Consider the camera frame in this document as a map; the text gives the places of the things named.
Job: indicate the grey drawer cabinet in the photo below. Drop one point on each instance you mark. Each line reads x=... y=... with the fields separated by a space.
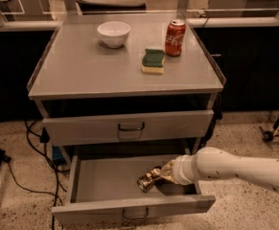
x=80 y=76

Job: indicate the closed grey top drawer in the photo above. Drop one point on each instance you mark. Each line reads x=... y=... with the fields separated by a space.
x=127 y=127

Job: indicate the open grey middle drawer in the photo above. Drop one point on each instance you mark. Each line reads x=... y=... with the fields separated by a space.
x=107 y=190

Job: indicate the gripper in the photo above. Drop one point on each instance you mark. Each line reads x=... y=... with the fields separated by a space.
x=178 y=172

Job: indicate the orange gold soda can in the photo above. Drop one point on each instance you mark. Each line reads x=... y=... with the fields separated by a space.
x=147 y=180

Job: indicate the red cola can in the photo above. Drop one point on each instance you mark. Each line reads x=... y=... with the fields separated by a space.
x=174 y=37

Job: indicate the green yellow sponge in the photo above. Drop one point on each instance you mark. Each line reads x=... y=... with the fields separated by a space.
x=153 y=61

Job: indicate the white ceramic bowl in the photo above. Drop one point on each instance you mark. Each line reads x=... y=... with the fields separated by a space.
x=114 y=34

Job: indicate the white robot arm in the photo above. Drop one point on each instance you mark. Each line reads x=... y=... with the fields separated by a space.
x=211 y=163

